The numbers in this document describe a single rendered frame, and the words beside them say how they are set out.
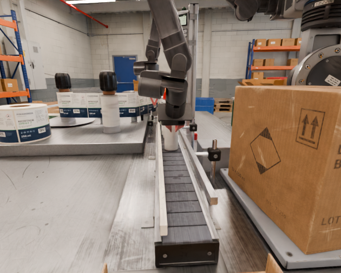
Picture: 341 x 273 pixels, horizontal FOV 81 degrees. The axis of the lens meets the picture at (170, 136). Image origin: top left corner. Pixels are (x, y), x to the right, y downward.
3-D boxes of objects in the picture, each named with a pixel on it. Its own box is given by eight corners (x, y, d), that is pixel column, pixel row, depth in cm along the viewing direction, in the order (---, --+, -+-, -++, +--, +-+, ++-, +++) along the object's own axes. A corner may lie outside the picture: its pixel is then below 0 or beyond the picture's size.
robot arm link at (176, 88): (187, 90, 48) (190, 75, 51) (159, 86, 49) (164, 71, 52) (184, 109, 54) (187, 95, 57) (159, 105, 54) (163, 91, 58)
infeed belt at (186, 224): (157, 111, 192) (157, 108, 191) (166, 111, 192) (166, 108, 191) (162, 262, 33) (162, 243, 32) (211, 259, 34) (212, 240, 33)
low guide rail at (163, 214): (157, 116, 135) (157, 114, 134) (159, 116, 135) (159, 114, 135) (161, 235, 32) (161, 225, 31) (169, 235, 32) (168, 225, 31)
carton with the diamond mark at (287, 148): (227, 175, 62) (235, 85, 55) (295, 169, 66) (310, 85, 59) (306, 256, 33) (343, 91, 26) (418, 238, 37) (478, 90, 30)
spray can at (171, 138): (164, 147, 78) (163, 94, 73) (177, 147, 79) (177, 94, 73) (164, 151, 73) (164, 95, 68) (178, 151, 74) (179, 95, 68)
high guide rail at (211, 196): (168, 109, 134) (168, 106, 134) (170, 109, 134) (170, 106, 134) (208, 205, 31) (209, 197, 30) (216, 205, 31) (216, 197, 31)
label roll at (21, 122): (54, 130, 104) (50, 102, 100) (47, 141, 86) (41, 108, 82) (8, 134, 97) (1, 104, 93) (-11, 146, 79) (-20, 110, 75)
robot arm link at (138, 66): (153, 50, 93) (157, 50, 101) (130, 50, 95) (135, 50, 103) (155, 76, 98) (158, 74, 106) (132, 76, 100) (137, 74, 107)
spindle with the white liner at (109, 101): (105, 129, 107) (100, 71, 99) (122, 129, 107) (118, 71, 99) (100, 134, 98) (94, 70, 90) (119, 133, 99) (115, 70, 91)
